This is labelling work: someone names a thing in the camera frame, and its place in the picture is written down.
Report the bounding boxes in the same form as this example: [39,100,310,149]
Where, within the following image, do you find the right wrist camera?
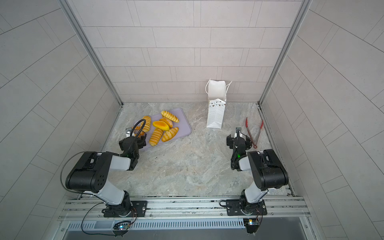
[235,127,243,138]

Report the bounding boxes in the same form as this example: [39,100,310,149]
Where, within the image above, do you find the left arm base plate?
[102,201,148,218]

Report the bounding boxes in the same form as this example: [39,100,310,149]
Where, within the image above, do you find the white cartoon paper bag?
[205,79,232,129]

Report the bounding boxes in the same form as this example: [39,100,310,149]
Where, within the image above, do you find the twisted fake bread top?
[161,111,180,123]

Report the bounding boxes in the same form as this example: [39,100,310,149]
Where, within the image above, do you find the orange oval fake bread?
[152,121,170,131]

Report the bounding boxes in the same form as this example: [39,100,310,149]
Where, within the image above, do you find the circuit board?
[243,218,261,234]
[113,221,132,231]

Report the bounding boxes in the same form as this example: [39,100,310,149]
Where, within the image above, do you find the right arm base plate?
[219,200,268,216]

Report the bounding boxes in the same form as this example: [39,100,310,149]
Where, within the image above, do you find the ring shaped fake bread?
[132,124,142,136]

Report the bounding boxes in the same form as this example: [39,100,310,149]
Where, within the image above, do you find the red metal tongs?
[245,118,264,149]

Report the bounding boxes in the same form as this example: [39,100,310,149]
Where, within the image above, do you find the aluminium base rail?
[57,195,311,221]

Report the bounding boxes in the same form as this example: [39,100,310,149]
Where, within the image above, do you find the lilac plastic tray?
[140,108,192,151]

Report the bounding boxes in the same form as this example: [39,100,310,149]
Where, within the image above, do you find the left circuit board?
[113,221,132,231]

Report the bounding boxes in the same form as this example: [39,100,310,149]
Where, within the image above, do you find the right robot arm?
[225,128,289,216]

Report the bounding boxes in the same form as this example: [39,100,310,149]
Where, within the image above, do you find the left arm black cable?
[59,118,147,237]

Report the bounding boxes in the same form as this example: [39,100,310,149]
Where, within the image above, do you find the striped fake bread left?
[143,116,152,133]

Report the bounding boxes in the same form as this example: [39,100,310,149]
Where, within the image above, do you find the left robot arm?
[65,133,148,218]

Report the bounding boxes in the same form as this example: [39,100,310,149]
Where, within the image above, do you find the striped spiral fake bread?
[149,128,164,146]

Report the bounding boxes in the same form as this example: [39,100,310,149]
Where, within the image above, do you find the right circuit board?
[243,218,261,234]

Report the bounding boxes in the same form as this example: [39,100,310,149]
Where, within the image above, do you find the fake croissant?
[162,127,179,142]

